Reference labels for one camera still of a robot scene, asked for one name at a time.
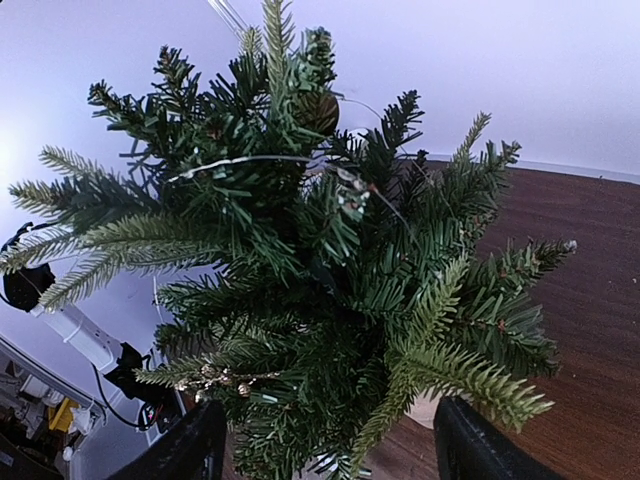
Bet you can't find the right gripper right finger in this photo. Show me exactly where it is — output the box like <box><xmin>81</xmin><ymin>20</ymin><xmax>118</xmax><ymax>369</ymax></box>
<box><xmin>434</xmin><ymin>397</ymin><xmax>561</xmax><ymax>480</ymax></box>

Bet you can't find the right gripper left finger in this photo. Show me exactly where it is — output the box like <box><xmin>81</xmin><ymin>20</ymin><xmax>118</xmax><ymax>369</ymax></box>
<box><xmin>109</xmin><ymin>400</ymin><xmax>226</xmax><ymax>480</ymax></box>

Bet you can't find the gold glitter berry sprig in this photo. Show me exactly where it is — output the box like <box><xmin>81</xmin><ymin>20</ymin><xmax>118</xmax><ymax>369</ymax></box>
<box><xmin>190</xmin><ymin>364</ymin><xmax>281</xmax><ymax>403</ymax></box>

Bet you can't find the small green christmas tree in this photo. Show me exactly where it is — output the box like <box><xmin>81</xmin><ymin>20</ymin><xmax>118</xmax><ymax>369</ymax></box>
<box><xmin>1</xmin><ymin>1</ymin><xmax>575</xmax><ymax>479</ymax></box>

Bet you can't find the fairy light string with battery box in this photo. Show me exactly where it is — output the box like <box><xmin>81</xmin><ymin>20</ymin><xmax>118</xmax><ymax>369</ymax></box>
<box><xmin>152</xmin><ymin>89</ymin><xmax>451</xmax><ymax>321</ymax></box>

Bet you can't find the red ball ornament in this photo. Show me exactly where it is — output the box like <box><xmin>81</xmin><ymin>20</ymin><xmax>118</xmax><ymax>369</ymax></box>
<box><xmin>295</xmin><ymin>92</ymin><xmax>340</xmax><ymax>137</ymax></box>

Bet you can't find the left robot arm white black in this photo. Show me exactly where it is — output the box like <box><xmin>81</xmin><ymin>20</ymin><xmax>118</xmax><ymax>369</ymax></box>
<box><xmin>1</xmin><ymin>263</ymin><xmax>164</xmax><ymax>406</ymax></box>

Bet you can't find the white ceramic bowl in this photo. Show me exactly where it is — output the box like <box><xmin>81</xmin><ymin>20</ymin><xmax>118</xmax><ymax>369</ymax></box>
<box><xmin>346</xmin><ymin>128</ymin><xmax>369</xmax><ymax>150</ymax></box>

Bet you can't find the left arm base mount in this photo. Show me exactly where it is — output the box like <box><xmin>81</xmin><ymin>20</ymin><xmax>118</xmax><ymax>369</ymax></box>
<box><xmin>92</xmin><ymin>342</ymin><xmax>184</xmax><ymax>434</ymax></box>

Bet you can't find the aluminium front rail frame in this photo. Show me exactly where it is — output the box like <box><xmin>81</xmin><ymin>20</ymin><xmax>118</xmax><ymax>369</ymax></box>
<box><xmin>0</xmin><ymin>329</ymin><xmax>201</xmax><ymax>480</ymax></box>

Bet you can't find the left aluminium corner post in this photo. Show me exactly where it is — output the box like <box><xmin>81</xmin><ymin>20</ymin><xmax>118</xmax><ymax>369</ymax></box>
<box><xmin>207</xmin><ymin>0</ymin><xmax>249</xmax><ymax>39</ymax></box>

